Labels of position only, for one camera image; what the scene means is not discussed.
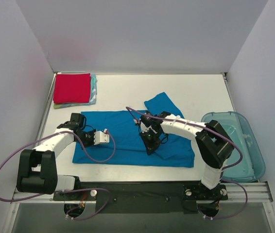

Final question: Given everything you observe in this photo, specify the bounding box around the blue t shirt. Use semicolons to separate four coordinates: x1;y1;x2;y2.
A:
71;91;195;168

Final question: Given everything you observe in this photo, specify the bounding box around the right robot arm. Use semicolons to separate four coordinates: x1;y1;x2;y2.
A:
139;111;234;199

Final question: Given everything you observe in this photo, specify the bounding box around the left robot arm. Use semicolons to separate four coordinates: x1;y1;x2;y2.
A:
17;113;97;200

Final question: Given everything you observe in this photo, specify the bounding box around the folded red t shirt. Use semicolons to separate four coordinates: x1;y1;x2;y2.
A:
53;73;91;104

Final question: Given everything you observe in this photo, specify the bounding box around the folded light teal t shirt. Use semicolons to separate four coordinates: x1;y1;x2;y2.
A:
53;73;97;109

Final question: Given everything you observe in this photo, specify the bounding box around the translucent blue plastic bin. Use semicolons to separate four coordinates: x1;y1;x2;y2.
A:
201;111;266;183

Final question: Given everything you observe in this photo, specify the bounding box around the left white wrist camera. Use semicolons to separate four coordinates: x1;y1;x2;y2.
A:
93;129;110;145

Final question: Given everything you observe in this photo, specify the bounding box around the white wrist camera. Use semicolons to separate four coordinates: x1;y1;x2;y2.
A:
93;129;110;145
133;116;152;133

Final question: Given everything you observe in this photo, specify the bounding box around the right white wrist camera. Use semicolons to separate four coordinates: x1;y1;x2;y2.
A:
133;116;152;133

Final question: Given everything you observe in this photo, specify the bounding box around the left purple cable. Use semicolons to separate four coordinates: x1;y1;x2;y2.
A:
0;129;116;202

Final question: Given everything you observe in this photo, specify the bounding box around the purple cable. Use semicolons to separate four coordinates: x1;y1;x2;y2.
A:
125;106;249;220
0;129;116;202

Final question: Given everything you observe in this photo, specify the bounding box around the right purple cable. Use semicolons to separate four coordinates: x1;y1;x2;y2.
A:
125;106;249;220

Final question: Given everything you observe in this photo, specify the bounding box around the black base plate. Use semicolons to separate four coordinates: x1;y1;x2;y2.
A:
53;181;228;214

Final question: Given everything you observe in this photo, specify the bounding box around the aluminium frame rail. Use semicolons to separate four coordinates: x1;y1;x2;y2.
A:
13;182;274;204

